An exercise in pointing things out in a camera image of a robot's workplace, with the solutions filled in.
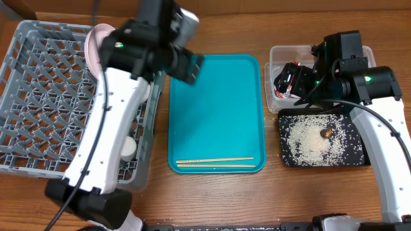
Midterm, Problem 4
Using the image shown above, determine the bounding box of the grey plastic dish rack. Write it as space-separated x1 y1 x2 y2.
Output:
0 19 168 190

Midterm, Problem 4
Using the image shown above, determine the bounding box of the white paper cup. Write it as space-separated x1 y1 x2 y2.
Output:
121 136 137 162

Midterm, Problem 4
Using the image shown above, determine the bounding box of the wooden chopstick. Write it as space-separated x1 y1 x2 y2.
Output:
177 164 256 168
176 157 254 164

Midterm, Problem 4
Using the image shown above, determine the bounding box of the white pink round plate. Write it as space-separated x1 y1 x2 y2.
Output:
84 23 115 79

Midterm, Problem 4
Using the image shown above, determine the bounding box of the dark food scrap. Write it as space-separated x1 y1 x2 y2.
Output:
320 128 333 139

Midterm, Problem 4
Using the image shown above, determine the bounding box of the black rectangular tray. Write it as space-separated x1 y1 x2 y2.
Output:
277 107 371 169

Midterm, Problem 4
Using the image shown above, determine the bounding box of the teal plastic tray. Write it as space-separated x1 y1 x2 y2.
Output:
168 55 267 174

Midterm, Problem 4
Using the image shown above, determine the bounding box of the red snack wrapper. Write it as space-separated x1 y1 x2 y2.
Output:
274 62 300 98

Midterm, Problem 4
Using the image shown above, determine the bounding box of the pink white bowl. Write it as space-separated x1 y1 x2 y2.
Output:
139 81 151 105

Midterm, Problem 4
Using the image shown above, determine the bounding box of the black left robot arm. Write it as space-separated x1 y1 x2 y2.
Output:
45 1 204 230

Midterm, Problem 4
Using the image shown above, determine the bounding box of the clear plastic bin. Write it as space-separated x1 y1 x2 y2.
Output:
264 45 376 114

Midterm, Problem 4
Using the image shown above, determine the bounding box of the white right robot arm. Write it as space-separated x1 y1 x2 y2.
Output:
274 30 410 224

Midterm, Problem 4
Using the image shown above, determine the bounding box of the spilled rice pile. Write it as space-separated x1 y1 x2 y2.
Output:
279 114 365 167

